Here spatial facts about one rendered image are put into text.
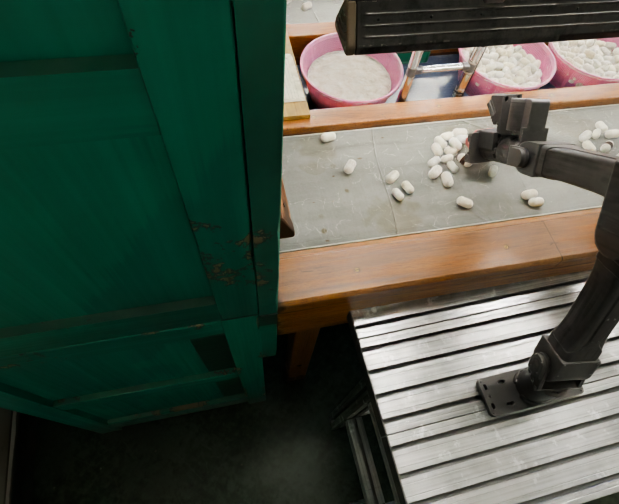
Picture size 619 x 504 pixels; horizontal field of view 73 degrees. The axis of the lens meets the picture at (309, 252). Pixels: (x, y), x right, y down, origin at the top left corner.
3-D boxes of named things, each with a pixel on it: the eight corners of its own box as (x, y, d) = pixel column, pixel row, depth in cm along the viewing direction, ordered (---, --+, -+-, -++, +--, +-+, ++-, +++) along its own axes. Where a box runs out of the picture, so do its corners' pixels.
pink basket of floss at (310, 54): (411, 91, 117) (422, 62, 109) (360, 147, 106) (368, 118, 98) (333, 50, 123) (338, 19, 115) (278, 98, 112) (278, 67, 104)
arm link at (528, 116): (496, 98, 81) (533, 99, 70) (538, 98, 82) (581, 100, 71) (486, 158, 85) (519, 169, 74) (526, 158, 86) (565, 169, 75)
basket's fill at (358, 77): (397, 118, 111) (403, 101, 106) (315, 126, 107) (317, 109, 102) (374, 62, 121) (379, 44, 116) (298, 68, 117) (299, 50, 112)
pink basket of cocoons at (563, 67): (637, 103, 122) (664, 75, 114) (557, 111, 118) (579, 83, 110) (591, 44, 134) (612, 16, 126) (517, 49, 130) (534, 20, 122)
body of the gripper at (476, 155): (466, 132, 89) (487, 135, 83) (509, 127, 91) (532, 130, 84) (464, 162, 92) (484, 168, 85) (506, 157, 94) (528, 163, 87)
